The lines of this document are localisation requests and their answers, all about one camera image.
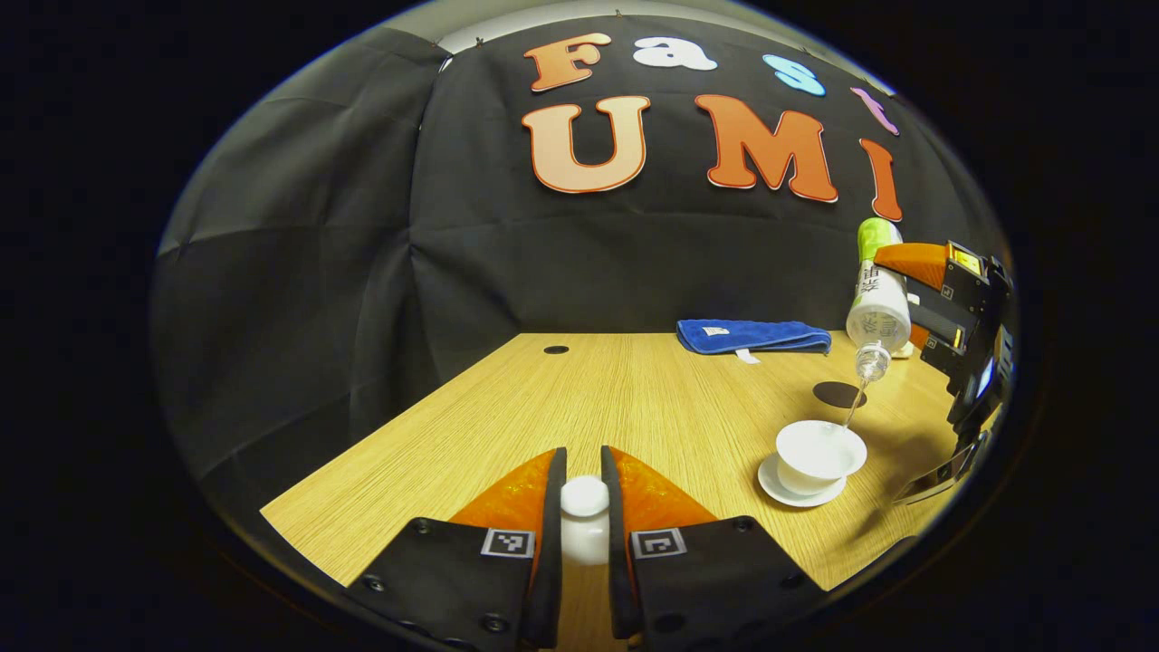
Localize black backdrop cloth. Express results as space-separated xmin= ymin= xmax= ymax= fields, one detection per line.
xmin=149 ymin=14 xmax=1006 ymax=508

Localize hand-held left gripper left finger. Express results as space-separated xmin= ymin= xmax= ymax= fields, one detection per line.
xmin=348 ymin=446 xmax=569 ymax=651

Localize blue folded towel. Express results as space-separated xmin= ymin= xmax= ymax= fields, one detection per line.
xmin=675 ymin=318 xmax=833 ymax=366

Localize white teacup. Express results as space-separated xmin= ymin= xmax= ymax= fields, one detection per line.
xmin=774 ymin=418 xmax=869 ymax=497

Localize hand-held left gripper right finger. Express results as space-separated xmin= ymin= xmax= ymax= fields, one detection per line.
xmin=599 ymin=445 xmax=830 ymax=651

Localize clear water bottle green label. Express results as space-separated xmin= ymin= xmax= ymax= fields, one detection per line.
xmin=845 ymin=216 xmax=914 ymax=384

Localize white saucer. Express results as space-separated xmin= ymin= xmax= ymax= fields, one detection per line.
xmin=757 ymin=452 xmax=849 ymax=509

